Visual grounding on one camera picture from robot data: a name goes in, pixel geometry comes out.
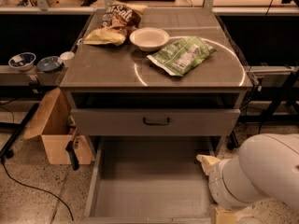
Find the dark blue bowl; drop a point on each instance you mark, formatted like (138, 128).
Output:
(49, 64)

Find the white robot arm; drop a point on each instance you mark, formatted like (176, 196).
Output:
(266, 167)

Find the grey upper drawer with handle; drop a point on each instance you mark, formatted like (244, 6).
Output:
(155, 122)

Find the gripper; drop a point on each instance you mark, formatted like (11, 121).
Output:
(217, 184)

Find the brown yellow chip bag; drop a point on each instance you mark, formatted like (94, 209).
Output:
(119, 21)

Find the small white cup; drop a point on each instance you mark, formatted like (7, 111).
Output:
(66, 57)

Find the black stand leg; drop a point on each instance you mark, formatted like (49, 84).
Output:
(16, 129)

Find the cardboard box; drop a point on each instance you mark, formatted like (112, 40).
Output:
(50, 123)

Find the white paper bowl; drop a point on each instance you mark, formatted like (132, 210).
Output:
(149, 38)

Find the grey side shelf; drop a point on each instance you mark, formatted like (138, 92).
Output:
(14, 77)

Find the black handled tool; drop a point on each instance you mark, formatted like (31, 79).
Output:
(71, 151)

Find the grey drawer cabinet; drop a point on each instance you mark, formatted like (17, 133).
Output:
(125, 91)

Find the green chip bag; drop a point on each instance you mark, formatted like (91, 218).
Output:
(181, 56)

